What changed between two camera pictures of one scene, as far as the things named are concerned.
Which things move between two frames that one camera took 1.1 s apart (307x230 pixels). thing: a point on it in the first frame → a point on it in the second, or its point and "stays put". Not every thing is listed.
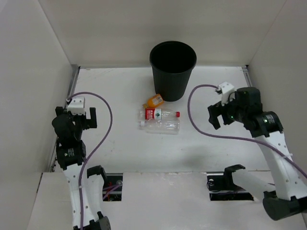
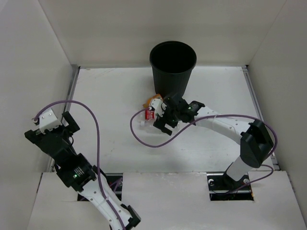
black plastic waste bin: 172,63 stays put
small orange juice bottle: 155,100 stays put
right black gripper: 215,111 → 161,126
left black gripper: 88,118 → 51,133
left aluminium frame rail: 73,76 stays put
